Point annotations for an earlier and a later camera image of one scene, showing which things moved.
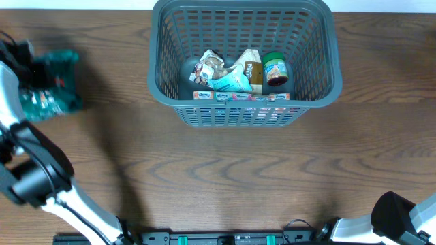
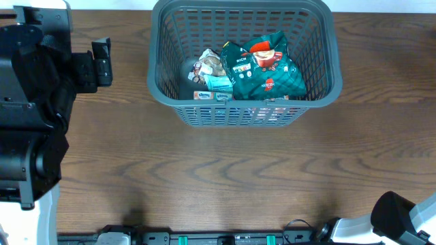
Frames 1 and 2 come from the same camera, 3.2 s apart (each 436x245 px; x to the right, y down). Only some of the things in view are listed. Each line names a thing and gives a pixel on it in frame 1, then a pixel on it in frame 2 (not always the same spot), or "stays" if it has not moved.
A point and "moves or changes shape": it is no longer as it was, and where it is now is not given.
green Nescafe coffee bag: (40, 103) moves or changes shape
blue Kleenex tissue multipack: (239, 96) stays
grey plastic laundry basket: (304, 33) stays
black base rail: (292, 237) stays
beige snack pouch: (210, 65) stays
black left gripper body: (39, 75) to (82, 79)
